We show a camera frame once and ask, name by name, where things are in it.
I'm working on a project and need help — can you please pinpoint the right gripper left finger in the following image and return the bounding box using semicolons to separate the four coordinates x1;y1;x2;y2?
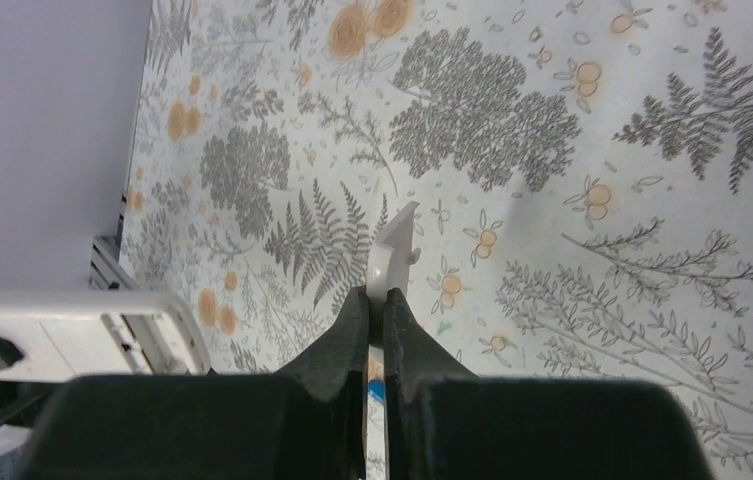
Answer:
18;288;369;479

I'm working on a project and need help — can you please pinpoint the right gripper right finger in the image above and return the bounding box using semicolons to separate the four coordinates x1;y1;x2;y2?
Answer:
383;289;713;479

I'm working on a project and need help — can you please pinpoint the blue battery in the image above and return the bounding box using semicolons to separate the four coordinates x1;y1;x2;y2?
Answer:
367;379;386;405

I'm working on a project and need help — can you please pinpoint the white battery cover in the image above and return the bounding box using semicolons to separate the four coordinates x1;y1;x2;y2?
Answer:
365;201;422;349

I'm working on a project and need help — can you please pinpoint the white remote control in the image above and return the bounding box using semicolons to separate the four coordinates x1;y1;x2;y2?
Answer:
0;290;211;457

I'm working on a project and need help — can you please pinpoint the floral table mat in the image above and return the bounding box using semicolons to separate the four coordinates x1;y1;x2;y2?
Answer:
120;1;753;479

